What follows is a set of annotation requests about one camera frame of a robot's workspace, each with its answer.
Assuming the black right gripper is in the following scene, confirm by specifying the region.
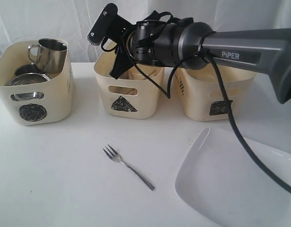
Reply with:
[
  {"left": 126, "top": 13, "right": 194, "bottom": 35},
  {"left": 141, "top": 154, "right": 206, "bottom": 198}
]
[{"left": 109, "top": 20, "right": 174, "bottom": 79}]

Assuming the steel mug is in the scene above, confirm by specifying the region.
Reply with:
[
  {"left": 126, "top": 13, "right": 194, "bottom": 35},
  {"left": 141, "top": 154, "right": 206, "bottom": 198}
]
[
  {"left": 27, "top": 38, "right": 67, "bottom": 74},
  {"left": 15, "top": 63, "right": 41, "bottom": 76}
]

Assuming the steel fork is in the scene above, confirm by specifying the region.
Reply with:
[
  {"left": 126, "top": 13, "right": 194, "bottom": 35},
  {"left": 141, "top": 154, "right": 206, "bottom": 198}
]
[{"left": 102, "top": 144, "right": 156, "bottom": 191}]

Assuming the white bowl steel inside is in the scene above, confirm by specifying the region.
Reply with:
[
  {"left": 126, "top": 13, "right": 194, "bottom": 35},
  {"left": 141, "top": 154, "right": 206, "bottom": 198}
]
[{"left": 6, "top": 72, "right": 52, "bottom": 101}]

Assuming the white square plate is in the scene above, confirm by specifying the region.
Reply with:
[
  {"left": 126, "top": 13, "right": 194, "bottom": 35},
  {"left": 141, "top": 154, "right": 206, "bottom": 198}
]
[{"left": 175, "top": 127, "right": 291, "bottom": 227}]

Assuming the wooden chopstick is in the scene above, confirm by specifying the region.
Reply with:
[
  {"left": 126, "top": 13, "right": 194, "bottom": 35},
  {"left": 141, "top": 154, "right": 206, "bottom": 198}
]
[{"left": 108, "top": 70, "right": 157, "bottom": 96}]

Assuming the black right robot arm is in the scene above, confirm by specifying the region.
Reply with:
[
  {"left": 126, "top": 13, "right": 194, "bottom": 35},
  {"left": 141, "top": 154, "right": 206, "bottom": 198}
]
[{"left": 107, "top": 18, "right": 291, "bottom": 104}]

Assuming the cream bin with triangle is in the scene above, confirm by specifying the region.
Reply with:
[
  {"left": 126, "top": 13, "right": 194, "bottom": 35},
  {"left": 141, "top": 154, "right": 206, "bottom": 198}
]
[{"left": 94, "top": 52, "right": 161, "bottom": 119}]

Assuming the cream bin with circle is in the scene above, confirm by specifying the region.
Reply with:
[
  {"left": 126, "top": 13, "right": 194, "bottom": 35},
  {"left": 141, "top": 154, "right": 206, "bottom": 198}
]
[{"left": 0, "top": 39, "right": 74, "bottom": 125}]

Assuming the cream bin with square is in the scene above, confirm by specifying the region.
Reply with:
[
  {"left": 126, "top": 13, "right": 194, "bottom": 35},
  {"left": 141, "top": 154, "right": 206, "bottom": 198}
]
[{"left": 174, "top": 64, "right": 256, "bottom": 122}]

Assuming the white curtain backdrop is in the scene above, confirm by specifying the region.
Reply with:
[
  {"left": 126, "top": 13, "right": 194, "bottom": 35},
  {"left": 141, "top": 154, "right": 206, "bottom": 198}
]
[{"left": 0, "top": 0, "right": 291, "bottom": 62}]

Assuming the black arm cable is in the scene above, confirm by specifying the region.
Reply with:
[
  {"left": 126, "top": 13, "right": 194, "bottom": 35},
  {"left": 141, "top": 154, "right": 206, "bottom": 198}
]
[{"left": 100, "top": 10, "right": 291, "bottom": 197}]

